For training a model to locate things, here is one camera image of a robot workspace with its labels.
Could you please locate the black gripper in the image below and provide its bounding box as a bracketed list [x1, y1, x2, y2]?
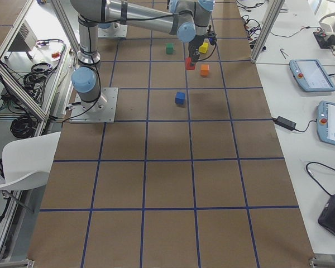
[188, 35, 205, 65]

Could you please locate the red wooden block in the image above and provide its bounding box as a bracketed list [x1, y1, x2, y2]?
[185, 57, 195, 70]

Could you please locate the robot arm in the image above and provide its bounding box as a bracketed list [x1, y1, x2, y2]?
[71, 1, 216, 112]

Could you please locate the yellow wooden block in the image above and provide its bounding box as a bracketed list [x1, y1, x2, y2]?
[198, 42, 209, 54]

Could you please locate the orange wooden block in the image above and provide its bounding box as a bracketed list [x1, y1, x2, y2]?
[200, 64, 210, 77]

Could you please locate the green wooden block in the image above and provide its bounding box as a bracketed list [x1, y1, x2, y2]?
[165, 42, 174, 55]

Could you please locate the blue wooden block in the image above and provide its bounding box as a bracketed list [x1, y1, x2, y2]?
[175, 92, 186, 106]

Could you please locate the black power adapter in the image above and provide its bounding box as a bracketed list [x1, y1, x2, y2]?
[272, 116, 296, 131]

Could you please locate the upper teach pendant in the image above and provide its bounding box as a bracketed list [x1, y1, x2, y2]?
[289, 59, 335, 92]

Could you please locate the teach pendant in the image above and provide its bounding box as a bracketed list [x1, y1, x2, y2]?
[289, 59, 335, 92]
[317, 101, 335, 145]

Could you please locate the lower teach pendant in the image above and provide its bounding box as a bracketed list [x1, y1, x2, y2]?
[317, 101, 335, 145]

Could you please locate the white plastic chair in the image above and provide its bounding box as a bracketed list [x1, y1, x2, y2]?
[0, 132, 61, 213]

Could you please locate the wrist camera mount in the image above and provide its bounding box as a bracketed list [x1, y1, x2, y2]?
[205, 25, 217, 46]

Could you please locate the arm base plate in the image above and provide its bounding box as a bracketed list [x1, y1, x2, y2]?
[69, 87, 118, 123]
[98, 22, 128, 39]

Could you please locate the aluminium frame post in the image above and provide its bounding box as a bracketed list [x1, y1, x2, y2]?
[251, 0, 285, 63]

